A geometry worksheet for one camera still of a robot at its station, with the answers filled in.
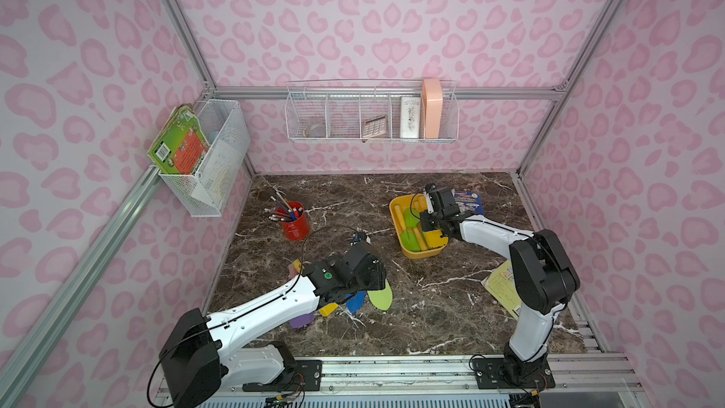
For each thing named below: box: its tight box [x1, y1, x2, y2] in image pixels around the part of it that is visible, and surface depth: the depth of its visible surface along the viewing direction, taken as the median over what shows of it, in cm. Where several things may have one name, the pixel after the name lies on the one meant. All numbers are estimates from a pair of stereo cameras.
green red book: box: [147, 103, 211, 175], surface depth 73 cm
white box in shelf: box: [399, 96, 422, 139], surface depth 95 cm
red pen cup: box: [282, 201, 310, 241], surface depth 97 cm
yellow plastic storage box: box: [388, 193, 449, 260], surface depth 100 cm
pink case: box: [422, 78, 443, 139], surface depth 84 cm
